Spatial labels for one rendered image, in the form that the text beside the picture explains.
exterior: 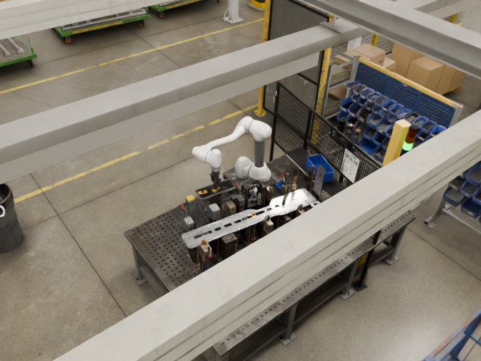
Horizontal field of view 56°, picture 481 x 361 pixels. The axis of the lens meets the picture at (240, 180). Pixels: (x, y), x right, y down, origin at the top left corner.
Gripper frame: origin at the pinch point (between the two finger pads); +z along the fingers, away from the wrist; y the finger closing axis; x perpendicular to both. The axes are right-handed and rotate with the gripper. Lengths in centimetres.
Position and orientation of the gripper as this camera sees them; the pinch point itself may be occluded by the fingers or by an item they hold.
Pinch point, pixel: (215, 185)
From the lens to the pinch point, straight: 427.7
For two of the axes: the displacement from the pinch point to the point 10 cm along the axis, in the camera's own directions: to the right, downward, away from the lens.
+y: 8.1, 4.0, -4.2
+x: 5.8, -5.2, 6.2
